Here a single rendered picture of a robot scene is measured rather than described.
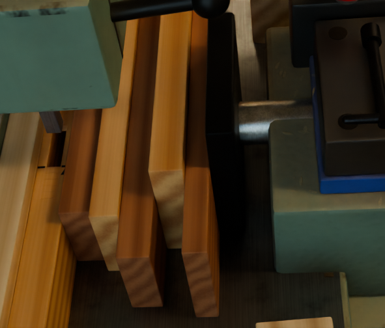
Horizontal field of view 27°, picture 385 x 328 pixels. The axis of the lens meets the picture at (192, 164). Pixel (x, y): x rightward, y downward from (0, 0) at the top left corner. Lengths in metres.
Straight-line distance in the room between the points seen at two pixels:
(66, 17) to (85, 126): 0.12
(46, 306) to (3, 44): 0.13
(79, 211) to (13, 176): 0.05
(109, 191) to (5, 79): 0.08
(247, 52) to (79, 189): 0.18
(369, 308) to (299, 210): 0.10
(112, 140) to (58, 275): 0.08
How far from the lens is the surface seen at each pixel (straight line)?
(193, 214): 0.41
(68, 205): 0.45
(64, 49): 0.39
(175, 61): 0.47
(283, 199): 0.42
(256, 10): 0.56
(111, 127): 0.47
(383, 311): 0.49
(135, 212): 0.43
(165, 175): 0.42
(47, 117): 0.48
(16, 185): 0.47
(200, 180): 0.42
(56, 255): 0.44
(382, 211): 0.42
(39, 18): 0.38
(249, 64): 0.57
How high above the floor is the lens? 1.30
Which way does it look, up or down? 51 degrees down
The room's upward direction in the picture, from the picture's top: 10 degrees counter-clockwise
